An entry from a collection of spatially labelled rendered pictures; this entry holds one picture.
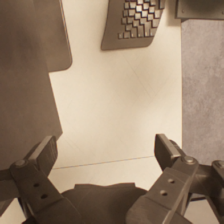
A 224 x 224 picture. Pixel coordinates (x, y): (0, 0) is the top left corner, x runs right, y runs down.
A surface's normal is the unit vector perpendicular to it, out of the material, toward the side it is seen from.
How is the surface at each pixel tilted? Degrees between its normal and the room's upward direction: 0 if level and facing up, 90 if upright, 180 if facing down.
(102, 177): 0
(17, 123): 86
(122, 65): 0
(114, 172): 0
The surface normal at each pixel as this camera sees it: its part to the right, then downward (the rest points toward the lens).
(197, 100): 0.03, 0.30
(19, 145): 0.99, -0.11
